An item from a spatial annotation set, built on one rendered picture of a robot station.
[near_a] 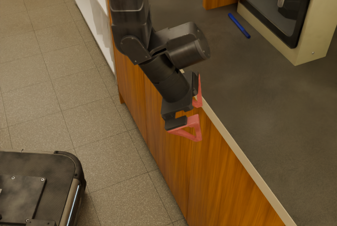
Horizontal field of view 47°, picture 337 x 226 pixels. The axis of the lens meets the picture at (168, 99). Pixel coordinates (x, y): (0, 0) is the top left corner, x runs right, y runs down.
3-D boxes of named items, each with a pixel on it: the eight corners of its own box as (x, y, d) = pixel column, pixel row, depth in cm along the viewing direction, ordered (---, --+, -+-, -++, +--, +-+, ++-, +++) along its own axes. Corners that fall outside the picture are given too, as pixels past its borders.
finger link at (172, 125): (214, 117, 81) (193, 87, 75) (214, 144, 75) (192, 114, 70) (185, 127, 83) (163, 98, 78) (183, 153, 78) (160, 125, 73)
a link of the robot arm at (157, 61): (135, 45, 73) (130, 65, 69) (167, 31, 70) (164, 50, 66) (154, 71, 77) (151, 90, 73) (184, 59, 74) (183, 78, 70)
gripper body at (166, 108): (196, 75, 80) (179, 49, 75) (195, 111, 72) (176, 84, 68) (168, 86, 82) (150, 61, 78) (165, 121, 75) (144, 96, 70)
